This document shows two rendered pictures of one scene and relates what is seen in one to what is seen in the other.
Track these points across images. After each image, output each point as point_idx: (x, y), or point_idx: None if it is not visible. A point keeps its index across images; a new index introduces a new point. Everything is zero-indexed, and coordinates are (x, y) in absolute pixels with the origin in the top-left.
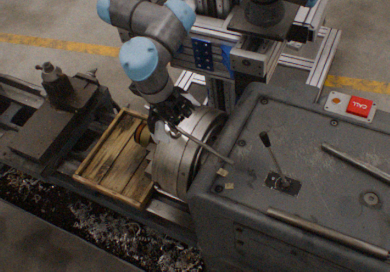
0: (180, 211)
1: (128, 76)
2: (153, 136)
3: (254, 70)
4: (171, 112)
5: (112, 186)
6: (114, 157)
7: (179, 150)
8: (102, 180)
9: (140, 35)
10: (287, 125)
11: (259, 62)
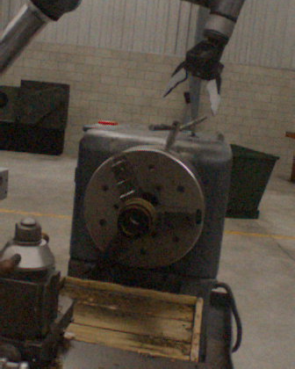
0: (182, 290)
1: None
2: (219, 98)
3: (3, 190)
4: (220, 55)
5: (183, 329)
6: (127, 335)
7: (183, 158)
8: (179, 339)
9: None
10: (136, 131)
11: (7, 172)
